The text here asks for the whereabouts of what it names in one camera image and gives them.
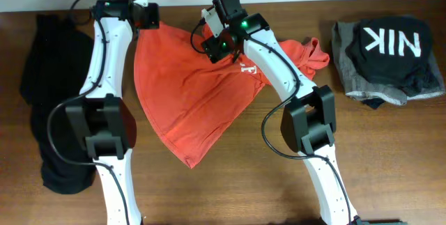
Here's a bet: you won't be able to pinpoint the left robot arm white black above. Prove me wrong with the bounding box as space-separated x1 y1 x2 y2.
64 0 159 225

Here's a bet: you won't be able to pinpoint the dark navy folded garment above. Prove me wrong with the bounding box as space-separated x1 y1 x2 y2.
362 98 385 109

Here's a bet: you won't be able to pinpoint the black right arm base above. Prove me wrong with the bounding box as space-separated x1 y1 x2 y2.
351 216 408 225

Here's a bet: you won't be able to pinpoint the grey folded garment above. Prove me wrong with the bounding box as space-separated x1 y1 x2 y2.
331 22 445 106

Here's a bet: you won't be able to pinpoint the red t-shirt white print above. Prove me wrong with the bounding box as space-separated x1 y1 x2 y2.
133 21 330 169

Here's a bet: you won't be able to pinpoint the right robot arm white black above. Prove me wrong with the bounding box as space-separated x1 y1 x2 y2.
201 0 358 225

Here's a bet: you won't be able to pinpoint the black folded shirt white letters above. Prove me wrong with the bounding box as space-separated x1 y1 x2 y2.
346 16 433 93

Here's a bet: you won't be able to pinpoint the black crumpled garment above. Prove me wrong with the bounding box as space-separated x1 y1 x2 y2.
20 14 95 194

